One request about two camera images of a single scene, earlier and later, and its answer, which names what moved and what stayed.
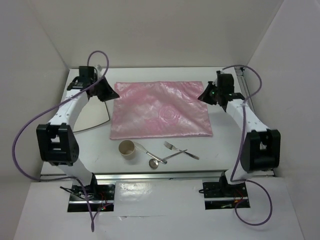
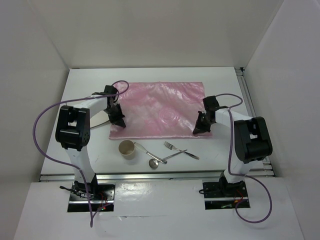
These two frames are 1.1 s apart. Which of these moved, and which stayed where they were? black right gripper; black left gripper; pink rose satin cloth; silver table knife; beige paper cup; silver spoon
Moved: black left gripper; black right gripper
Stayed: pink rose satin cloth; silver spoon; silver table knife; beige paper cup
